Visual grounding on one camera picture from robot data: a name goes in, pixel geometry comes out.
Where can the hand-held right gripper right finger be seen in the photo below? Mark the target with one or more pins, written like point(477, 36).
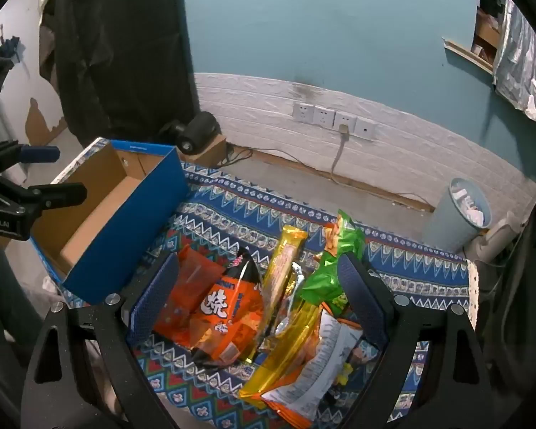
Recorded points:
point(362, 299)

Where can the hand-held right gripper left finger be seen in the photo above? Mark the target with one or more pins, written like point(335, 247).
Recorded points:
point(154, 297)

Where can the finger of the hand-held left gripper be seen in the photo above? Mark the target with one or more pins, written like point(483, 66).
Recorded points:
point(38, 153)
point(58, 194)

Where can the orange translucent snack packet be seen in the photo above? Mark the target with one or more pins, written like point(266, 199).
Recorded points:
point(183, 295)

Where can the green snack bag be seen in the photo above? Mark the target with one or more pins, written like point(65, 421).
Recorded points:
point(326, 277)

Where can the silver foil snack packet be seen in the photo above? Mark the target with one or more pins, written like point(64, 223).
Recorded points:
point(295, 279)

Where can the orange and black snack bag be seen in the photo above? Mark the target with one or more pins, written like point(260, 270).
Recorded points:
point(230, 308)

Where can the blue cardboard box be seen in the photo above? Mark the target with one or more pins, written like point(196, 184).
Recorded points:
point(161, 214)

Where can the orange fries snack bag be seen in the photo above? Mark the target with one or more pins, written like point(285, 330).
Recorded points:
point(312, 366)

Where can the long yellow wafer packet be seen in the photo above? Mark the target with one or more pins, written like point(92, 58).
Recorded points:
point(277, 362)
point(286, 254)

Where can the grey-blue trash bin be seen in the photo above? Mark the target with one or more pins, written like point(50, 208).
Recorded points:
point(446, 228)

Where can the black cloth curtain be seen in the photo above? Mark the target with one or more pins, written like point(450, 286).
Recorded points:
point(125, 53)

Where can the patterned tablecloth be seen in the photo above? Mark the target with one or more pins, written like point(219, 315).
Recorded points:
point(250, 205)

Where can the white waste paper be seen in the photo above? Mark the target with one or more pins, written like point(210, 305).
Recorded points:
point(471, 208)

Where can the black round device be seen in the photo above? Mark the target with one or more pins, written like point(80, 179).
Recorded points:
point(198, 132)

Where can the wooden block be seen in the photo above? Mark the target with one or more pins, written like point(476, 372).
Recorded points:
point(212, 152)

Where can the silver foil sheet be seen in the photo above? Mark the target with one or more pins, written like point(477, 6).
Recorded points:
point(522, 67)

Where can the wooden wall shelf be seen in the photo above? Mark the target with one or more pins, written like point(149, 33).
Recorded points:
point(464, 51)

